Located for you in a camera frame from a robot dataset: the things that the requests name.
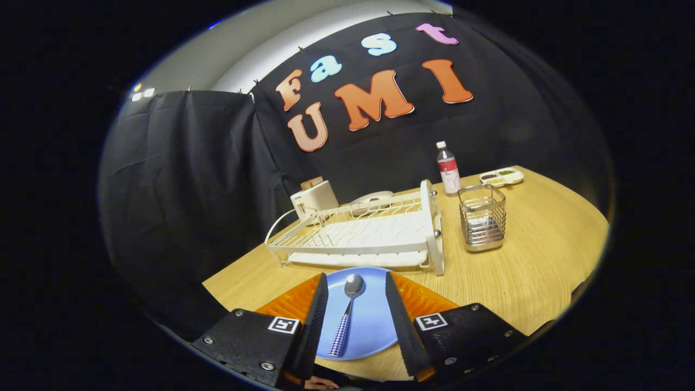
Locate white toaster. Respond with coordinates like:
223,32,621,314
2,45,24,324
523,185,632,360
290,180,339,220

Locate white wire dish rack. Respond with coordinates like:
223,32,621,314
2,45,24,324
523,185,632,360
264,179,445,276

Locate blue plate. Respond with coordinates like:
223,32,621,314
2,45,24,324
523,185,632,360
316,266,405,361

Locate white drip tray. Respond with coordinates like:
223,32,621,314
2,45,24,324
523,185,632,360
288,212,429,268

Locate spoon with blue checkered handle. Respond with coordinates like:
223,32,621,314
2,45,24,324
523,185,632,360
328,274,366,358

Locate white oval plate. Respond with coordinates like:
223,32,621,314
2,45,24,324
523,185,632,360
350,191,394,208

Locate white divided tray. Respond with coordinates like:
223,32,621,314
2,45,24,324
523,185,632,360
479,167,525,188

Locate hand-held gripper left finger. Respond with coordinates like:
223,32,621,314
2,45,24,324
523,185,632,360
190,272,330,389

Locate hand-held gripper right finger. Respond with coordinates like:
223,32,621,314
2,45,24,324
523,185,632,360
385,271,528,383

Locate clear bottle with red label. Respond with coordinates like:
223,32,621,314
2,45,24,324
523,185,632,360
436,141,462,195

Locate metal wire basket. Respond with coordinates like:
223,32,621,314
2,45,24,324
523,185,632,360
457,184,507,253

